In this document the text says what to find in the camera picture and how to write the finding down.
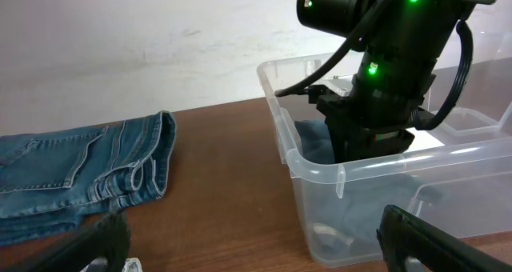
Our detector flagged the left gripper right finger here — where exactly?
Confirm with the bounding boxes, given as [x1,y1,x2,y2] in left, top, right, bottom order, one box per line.
[377,205,511,272]

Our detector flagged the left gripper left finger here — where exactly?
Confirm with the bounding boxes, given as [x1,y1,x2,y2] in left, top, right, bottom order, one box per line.
[7,212,130,272]

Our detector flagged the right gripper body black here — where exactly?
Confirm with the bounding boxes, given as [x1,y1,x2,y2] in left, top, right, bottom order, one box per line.
[306,74,435,163]

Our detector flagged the teal blue shirt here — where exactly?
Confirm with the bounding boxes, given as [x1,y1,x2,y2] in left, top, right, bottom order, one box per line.
[294,118,425,249]

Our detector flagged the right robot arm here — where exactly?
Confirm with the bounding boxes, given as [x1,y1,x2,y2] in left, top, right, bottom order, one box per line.
[297,0,496,163]

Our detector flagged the white label in container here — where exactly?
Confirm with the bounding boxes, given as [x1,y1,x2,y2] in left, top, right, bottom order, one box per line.
[406,128,444,152]

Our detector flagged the clear plastic storage container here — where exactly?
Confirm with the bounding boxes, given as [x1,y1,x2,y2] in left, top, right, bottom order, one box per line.
[257,31,511,267]

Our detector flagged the dark blue folded jeans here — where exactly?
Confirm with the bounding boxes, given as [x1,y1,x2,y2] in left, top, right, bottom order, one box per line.
[1,110,177,246]

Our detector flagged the right black cable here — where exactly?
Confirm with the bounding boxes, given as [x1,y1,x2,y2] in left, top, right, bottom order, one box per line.
[274,0,474,131]

